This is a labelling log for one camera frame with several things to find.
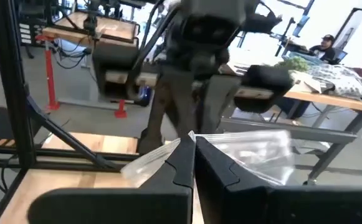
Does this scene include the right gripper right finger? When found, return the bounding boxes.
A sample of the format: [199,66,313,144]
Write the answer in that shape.
[195,136,362,224]

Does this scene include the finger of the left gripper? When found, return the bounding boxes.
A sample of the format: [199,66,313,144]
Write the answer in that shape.
[138,73,198,156]
[200,76,241,135]

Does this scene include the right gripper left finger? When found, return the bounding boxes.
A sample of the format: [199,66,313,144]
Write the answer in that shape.
[27,136,198,224]

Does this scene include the clear plastic wrapper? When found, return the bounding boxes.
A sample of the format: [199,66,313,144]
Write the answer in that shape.
[120,129,295,187]

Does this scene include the short red support stand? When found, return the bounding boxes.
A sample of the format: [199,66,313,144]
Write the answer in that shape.
[114,99,128,119]

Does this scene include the potted green plant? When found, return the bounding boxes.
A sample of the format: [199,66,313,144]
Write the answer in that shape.
[275,55,311,73]

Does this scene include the white labelled box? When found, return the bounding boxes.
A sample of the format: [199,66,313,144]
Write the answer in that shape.
[289,70,323,94]

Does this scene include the wooden robot station table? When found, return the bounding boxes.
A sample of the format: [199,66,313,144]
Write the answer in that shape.
[42,11,141,44]

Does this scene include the person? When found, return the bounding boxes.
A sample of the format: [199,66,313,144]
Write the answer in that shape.
[308,33,340,65]

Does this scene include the grey cloth bundle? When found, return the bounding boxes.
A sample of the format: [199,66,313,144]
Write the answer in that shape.
[307,63,362,99]

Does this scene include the black looped cable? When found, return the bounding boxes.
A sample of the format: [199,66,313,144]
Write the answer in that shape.
[126,0,181,101]

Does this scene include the black table frame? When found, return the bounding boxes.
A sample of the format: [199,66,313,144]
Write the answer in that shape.
[0,144,144,224]

